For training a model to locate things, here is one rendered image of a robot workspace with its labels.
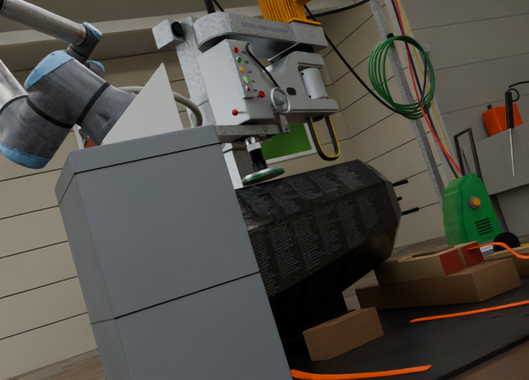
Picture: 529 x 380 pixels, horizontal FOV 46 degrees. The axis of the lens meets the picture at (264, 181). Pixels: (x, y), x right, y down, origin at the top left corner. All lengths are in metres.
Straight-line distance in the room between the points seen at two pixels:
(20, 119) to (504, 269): 2.03
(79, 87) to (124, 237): 0.47
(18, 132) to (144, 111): 0.38
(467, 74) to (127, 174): 4.75
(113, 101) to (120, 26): 6.82
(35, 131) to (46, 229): 7.05
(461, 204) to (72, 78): 2.87
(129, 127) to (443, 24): 4.70
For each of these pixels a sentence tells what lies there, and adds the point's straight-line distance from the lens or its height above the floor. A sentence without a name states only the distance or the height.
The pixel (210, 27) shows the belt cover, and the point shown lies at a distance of 3.14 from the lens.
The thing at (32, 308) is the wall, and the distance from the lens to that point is 8.76.
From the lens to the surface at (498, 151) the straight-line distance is 5.40.
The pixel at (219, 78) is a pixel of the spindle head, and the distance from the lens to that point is 3.10.
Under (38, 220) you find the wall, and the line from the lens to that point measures 8.89.
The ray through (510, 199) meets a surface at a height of 0.32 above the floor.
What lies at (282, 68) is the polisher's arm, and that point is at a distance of 3.39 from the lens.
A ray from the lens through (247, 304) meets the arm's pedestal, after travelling 1.65.
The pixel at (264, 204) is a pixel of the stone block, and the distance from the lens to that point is 2.82.
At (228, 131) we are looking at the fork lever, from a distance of 2.89.
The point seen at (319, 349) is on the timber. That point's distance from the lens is 2.50.
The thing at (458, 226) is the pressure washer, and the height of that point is 0.29.
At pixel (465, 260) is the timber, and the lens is 3.00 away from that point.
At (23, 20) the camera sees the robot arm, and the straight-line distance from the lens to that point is 2.47.
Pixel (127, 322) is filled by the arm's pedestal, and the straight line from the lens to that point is 1.56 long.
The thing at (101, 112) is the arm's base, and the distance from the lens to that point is 1.79.
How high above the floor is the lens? 0.45
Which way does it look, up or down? 7 degrees up
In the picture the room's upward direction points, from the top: 17 degrees counter-clockwise
